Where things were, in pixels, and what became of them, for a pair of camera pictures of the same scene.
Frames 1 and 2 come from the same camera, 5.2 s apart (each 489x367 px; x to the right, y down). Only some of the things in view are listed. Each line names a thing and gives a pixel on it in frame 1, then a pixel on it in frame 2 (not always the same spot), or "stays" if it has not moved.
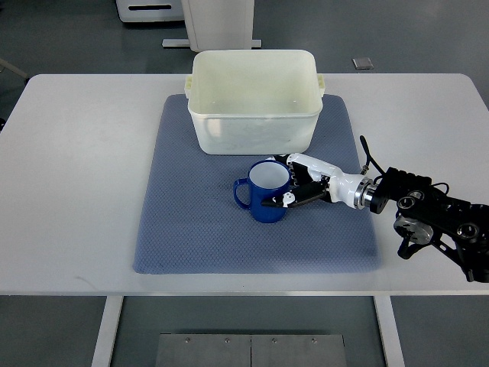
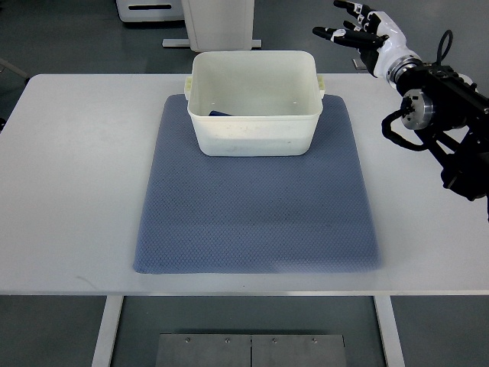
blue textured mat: [191, 224] stays
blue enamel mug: [267, 179] → [217, 113]
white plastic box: [255, 102] stays
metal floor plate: [250, 350] stays
